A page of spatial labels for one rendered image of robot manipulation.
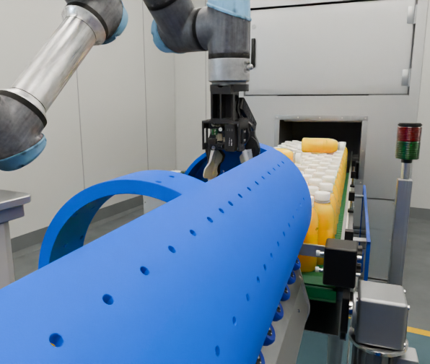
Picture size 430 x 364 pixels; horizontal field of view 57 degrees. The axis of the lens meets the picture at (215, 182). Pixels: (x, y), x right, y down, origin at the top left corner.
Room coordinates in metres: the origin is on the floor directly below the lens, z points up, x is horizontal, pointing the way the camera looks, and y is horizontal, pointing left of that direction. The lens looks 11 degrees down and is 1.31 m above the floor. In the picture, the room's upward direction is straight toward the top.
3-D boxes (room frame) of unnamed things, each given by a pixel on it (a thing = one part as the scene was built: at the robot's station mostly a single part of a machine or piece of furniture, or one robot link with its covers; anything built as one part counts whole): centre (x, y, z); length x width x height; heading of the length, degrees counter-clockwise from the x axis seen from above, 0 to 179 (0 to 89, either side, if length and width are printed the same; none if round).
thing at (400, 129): (1.12, -0.55, 1.23); 0.06 x 0.06 x 0.04
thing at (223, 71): (0.74, -0.03, 1.37); 0.08 x 0.08 x 0.05
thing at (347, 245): (0.85, -0.28, 0.95); 0.10 x 0.07 x 0.10; 70
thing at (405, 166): (1.12, -0.55, 1.18); 0.06 x 0.06 x 0.16
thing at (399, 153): (1.12, -0.55, 1.18); 0.06 x 0.06 x 0.05
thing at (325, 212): (1.00, -0.28, 0.98); 0.07 x 0.07 x 0.17
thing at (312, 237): (0.95, -0.23, 0.98); 0.07 x 0.07 x 0.17
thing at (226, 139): (0.73, -0.02, 1.29); 0.09 x 0.08 x 0.12; 161
